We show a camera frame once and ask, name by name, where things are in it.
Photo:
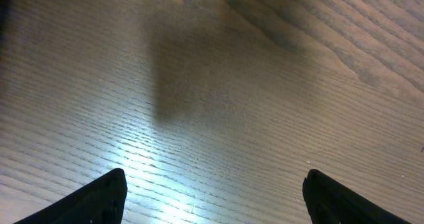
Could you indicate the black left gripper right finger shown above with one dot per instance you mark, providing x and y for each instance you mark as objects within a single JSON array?
[{"x": 330, "y": 202}]

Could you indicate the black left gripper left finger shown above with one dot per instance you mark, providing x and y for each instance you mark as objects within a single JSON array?
[{"x": 101, "y": 201}]

